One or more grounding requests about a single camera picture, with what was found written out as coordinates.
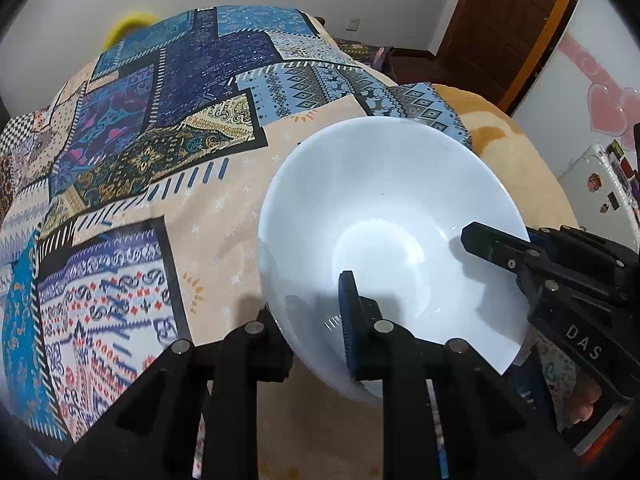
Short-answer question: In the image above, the wooden door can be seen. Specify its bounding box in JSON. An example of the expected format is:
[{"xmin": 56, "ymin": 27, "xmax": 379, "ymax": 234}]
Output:
[{"xmin": 436, "ymin": 0, "xmax": 574, "ymax": 112}]

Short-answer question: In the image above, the yellow ring object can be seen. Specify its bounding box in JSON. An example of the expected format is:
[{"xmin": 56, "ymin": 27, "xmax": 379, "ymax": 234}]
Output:
[{"xmin": 102, "ymin": 12, "xmax": 160, "ymax": 51}]

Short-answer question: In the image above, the person's right hand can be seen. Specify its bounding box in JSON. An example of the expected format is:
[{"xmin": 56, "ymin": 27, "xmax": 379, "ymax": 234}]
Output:
[{"xmin": 565, "ymin": 380, "xmax": 602, "ymax": 424}]

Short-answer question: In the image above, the white bowl with black spots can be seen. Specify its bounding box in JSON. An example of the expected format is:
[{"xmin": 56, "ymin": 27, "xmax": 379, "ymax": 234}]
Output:
[{"xmin": 257, "ymin": 117, "xmax": 528, "ymax": 404}]

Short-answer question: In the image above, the wall power socket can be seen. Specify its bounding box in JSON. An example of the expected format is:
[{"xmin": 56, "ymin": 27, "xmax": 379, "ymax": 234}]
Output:
[{"xmin": 345, "ymin": 18, "xmax": 360, "ymax": 32}]

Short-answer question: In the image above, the patterned patchwork blanket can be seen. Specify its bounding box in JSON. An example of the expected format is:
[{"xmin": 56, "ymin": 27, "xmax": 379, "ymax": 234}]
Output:
[{"xmin": 1, "ymin": 6, "xmax": 471, "ymax": 474}]

